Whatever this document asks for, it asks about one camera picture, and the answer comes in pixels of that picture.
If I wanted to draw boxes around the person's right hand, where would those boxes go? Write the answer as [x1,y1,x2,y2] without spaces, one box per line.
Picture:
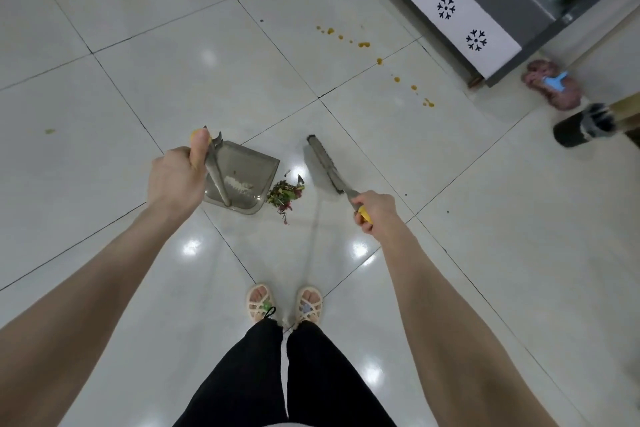
[351,191,409,242]

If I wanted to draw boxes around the person's left hand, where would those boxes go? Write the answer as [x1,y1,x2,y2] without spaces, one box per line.
[146,127,212,220]

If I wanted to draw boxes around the grey broom with yellow cap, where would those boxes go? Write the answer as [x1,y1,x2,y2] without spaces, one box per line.
[305,135,375,225]

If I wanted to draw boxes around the grey dustpan with yellow-tipped handle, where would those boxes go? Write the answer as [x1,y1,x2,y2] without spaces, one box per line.
[189,129,281,216]

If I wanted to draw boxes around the leaf debris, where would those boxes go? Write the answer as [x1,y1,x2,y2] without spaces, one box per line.
[266,170,306,226]

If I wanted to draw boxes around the person's left forearm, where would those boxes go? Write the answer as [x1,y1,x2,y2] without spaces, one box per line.
[0,206,179,427]

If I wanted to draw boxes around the person's right forearm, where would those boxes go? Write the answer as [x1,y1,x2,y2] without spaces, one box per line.
[379,229,561,427]

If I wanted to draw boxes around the person's right beige sandal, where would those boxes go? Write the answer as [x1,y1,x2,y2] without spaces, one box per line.
[295,285,323,326]

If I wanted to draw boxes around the person's beige sandal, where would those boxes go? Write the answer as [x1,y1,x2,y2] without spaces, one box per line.
[245,283,276,324]
[295,285,323,326]

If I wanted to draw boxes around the person's left beige sandal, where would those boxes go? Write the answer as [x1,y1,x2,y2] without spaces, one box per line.
[245,283,276,324]

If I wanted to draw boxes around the person's black trousers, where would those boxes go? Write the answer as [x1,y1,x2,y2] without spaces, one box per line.
[172,317,399,427]

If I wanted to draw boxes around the black trash bin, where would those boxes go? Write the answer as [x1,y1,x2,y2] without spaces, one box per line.
[552,103,619,149]

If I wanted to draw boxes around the orange liquid spill drops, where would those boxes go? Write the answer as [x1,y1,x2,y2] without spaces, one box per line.
[45,25,436,136]

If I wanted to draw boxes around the pink string mop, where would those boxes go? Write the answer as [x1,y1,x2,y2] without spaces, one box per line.
[521,59,583,112]

